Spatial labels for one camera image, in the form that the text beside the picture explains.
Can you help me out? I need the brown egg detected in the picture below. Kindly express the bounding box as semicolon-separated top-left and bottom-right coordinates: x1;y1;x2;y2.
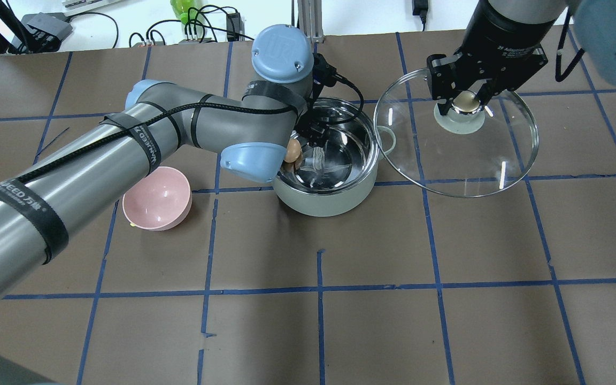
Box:
284;138;302;163

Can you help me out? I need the glass pot lid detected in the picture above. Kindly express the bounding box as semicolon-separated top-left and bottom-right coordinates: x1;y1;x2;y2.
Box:
373;68;540;198

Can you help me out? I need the black power adapter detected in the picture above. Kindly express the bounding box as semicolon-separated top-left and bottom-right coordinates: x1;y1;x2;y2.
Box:
412;0;429;19

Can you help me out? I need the pink bowl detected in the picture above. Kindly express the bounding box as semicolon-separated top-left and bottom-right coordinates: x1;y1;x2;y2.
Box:
121;166;193;231

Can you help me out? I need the green drink bottle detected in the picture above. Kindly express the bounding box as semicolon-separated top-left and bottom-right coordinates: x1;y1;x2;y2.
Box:
170;0;202;25

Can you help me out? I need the aluminium frame post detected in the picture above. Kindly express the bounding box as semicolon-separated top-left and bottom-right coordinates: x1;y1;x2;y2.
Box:
295;0;325;43

